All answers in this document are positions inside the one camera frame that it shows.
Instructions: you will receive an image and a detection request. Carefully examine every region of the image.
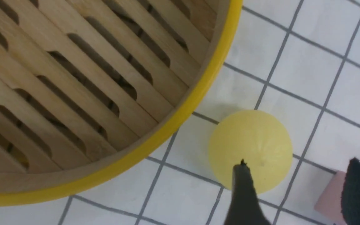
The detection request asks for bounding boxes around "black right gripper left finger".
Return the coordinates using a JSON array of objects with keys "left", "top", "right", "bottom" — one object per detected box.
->
[{"left": 224, "top": 159, "right": 270, "bottom": 225}]

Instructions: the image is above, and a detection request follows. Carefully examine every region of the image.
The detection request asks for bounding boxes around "bamboo steamer tray yellow rim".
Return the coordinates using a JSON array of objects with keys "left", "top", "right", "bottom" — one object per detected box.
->
[{"left": 0, "top": 0, "right": 242, "bottom": 207}]

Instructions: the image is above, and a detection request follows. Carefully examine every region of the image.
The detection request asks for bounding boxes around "pink cube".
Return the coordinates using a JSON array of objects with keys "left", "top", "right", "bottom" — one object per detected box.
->
[{"left": 314, "top": 171, "right": 346, "bottom": 225}]

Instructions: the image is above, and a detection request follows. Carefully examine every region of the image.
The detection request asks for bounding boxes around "yellow bun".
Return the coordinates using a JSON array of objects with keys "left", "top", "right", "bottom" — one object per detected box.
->
[{"left": 208, "top": 110, "right": 293, "bottom": 194}]

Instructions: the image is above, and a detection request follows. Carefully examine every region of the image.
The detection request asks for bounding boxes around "white grid tablecloth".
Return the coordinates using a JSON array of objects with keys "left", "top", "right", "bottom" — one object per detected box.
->
[{"left": 0, "top": 0, "right": 360, "bottom": 225}]

